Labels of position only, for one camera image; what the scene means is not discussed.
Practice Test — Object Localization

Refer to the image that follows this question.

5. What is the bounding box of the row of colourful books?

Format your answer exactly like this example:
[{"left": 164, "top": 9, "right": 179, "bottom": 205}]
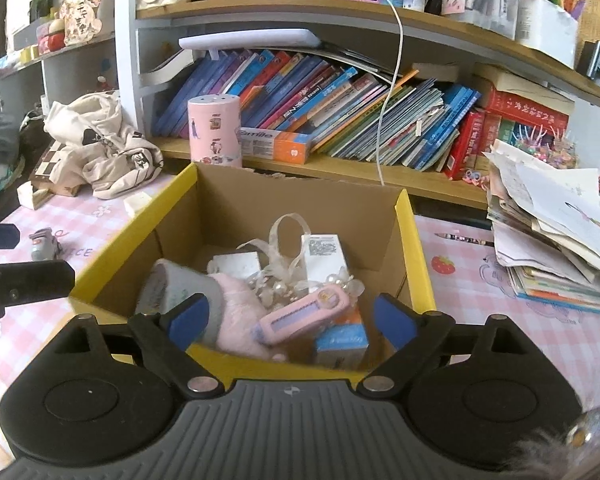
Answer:
[{"left": 152, "top": 49, "right": 576, "bottom": 181}]

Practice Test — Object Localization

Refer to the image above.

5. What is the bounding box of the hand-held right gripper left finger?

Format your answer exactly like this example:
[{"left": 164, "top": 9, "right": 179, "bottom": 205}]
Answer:
[{"left": 72, "top": 292, "right": 222, "bottom": 397}]

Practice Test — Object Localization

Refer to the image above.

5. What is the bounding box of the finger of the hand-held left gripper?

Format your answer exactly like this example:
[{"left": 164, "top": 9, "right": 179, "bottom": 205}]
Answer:
[
  {"left": 0, "top": 260, "right": 76, "bottom": 356},
  {"left": 0, "top": 223, "right": 21, "bottom": 251}
]

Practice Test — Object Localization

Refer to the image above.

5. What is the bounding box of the white plastic pen container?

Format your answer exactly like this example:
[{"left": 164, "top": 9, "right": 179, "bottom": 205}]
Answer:
[{"left": 515, "top": 0, "right": 580, "bottom": 69}]

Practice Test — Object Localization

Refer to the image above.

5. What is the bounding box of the wooden bookshelf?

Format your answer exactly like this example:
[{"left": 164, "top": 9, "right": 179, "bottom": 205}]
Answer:
[{"left": 115, "top": 0, "right": 600, "bottom": 211}]

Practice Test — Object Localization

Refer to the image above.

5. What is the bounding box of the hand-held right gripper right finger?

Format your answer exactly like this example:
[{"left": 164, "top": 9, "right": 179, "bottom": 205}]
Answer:
[{"left": 355, "top": 294, "right": 512, "bottom": 397}]

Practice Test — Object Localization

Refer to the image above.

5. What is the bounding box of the white carton with orange end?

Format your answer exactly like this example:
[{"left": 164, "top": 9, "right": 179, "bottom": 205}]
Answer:
[{"left": 300, "top": 233, "right": 351, "bottom": 294}]

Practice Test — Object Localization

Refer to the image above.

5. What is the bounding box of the fuzzy grey sleeve cuff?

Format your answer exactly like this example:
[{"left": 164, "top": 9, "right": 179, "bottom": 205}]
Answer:
[{"left": 490, "top": 405, "right": 600, "bottom": 480}]

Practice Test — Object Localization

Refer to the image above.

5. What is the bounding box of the red and white container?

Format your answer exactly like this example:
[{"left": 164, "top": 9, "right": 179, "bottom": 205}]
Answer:
[{"left": 36, "top": 20, "right": 66, "bottom": 54}]

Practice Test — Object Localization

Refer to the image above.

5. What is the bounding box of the stack of loose papers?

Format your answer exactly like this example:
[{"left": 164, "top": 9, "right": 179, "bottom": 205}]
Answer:
[{"left": 482, "top": 140, "right": 600, "bottom": 317}]

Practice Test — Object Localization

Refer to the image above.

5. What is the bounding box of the pink plush toy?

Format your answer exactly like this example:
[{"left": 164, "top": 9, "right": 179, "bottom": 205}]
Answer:
[{"left": 207, "top": 272, "right": 291, "bottom": 362}]

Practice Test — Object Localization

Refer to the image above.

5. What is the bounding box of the wooden chessboard box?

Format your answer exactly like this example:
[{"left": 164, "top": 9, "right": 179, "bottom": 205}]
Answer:
[{"left": 30, "top": 140, "right": 84, "bottom": 197}]

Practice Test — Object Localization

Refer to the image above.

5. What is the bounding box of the grey side shelf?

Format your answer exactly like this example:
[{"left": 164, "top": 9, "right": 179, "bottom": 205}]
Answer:
[{"left": 0, "top": 34, "right": 117, "bottom": 127}]

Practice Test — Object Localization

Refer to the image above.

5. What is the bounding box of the small grey toy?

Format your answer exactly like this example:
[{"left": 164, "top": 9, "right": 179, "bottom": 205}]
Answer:
[{"left": 29, "top": 228, "right": 65, "bottom": 262}]

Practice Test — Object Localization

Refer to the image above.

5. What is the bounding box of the blue and orange small box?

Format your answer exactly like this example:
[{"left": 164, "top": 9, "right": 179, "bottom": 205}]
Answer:
[{"left": 314, "top": 325, "right": 371, "bottom": 369}]

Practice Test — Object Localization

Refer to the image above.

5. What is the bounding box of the pink handheld device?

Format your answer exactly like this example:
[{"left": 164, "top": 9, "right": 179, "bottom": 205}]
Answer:
[{"left": 252, "top": 284, "right": 354, "bottom": 346}]

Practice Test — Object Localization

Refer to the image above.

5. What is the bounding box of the white charging cable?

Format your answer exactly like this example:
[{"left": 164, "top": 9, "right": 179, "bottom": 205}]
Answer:
[{"left": 342, "top": 0, "right": 406, "bottom": 187}]

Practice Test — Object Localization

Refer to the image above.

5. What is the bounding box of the pink cylinder with stickers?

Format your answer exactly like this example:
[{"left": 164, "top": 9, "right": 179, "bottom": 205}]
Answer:
[{"left": 187, "top": 94, "right": 244, "bottom": 169}]

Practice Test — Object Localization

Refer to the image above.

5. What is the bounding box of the white ribbon pearl hair accessory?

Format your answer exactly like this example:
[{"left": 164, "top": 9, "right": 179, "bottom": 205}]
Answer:
[{"left": 235, "top": 213, "right": 366, "bottom": 312}]

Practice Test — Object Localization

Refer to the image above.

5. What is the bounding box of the white bar desk lamp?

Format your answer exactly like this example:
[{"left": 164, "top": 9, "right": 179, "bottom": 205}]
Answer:
[{"left": 178, "top": 28, "right": 322, "bottom": 52}]

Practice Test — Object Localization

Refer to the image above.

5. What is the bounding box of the white patterned rabbit figurine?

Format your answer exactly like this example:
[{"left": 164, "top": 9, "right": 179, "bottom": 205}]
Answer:
[{"left": 62, "top": 0, "right": 104, "bottom": 46}]

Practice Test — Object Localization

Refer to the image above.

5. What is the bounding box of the orange and white toothpaste box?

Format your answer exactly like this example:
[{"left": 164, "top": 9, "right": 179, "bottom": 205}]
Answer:
[{"left": 237, "top": 127, "right": 315, "bottom": 165}]

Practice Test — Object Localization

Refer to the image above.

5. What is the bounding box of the beige printed cloth bag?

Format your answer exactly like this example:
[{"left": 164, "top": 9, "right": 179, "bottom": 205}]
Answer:
[{"left": 44, "top": 91, "right": 165, "bottom": 200}]

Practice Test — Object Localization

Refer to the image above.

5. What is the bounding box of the small black stand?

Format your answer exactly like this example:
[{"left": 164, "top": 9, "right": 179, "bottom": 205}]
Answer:
[{"left": 577, "top": 40, "right": 600, "bottom": 82}]

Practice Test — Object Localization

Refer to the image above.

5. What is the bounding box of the white cube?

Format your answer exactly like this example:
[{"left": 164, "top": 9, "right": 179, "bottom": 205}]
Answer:
[{"left": 124, "top": 192, "right": 151, "bottom": 219}]

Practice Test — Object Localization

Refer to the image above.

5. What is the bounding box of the yellow-rimmed cardboard box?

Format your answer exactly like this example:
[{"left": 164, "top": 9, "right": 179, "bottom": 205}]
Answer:
[{"left": 69, "top": 161, "right": 437, "bottom": 386}]

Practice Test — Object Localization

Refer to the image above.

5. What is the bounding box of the dark pencil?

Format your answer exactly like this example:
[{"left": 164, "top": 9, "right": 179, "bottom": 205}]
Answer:
[{"left": 434, "top": 232, "right": 495, "bottom": 248}]

